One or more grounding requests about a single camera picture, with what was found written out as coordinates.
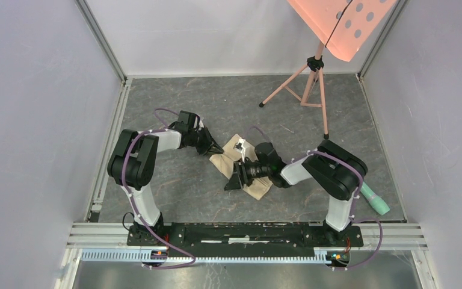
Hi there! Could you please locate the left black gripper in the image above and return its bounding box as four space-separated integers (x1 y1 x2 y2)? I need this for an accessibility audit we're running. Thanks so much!
188 126 224 156

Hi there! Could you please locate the white slotted cable duct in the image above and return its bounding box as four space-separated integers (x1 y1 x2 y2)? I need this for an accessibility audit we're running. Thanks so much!
81 249 331 265

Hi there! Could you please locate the beige cloth napkin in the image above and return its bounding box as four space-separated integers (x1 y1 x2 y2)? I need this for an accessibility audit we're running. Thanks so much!
209 134 273 200

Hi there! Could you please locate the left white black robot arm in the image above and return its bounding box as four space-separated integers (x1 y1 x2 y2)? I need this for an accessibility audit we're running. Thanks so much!
107 110 224 245

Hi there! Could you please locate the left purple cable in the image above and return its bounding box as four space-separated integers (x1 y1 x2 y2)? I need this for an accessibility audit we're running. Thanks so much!
120 108 197 270

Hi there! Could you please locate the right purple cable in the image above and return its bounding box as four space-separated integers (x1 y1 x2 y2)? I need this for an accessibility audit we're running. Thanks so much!
244 125 384 272

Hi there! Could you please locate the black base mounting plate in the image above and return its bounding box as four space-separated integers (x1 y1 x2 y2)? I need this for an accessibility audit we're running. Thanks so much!
126 222 364 258

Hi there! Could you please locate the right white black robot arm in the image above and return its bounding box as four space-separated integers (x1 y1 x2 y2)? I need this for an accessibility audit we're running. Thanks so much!
224 139 368 246

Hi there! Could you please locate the purple cable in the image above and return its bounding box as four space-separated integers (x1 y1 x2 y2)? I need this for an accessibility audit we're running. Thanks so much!
244 125 384 272
120 108 197 270

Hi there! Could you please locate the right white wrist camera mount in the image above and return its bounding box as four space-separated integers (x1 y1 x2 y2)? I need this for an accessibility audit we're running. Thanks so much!
233 137 252 162

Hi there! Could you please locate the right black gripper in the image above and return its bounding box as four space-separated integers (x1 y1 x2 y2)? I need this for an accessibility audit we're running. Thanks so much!
224 157 271 191

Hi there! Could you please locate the pink music stand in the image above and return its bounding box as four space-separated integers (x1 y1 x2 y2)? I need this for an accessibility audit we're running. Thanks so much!
259 0 396 140

